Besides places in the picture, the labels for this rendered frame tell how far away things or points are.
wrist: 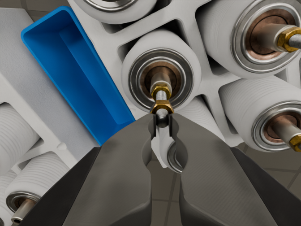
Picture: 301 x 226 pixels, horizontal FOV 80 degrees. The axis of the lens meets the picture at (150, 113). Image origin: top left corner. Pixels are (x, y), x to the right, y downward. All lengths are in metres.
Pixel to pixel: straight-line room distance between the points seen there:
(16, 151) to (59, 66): 0.18
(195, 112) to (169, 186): 0.47
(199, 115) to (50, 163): 0.30
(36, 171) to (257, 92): 0.39
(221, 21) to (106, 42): 0.15
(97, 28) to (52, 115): 0.20
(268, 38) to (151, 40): 0.11
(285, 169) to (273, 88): 0.52
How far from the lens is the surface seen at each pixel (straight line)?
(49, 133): 0.39
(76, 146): 0.42
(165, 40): 0.21
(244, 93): 0.29
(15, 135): 0.38
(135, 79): 0.21
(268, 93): 0.26
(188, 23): 0.28
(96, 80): 0.50
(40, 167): 0.42
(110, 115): 0.53
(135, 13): 0.21
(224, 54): 0.22
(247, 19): 0.22
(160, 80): 0.18
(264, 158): 0.69
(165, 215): 0.85
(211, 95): 0.31
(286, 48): 0.20
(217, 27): 0.23
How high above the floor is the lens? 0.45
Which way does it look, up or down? 62 degrees down
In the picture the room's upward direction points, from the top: 176 degrees counter-clockwise
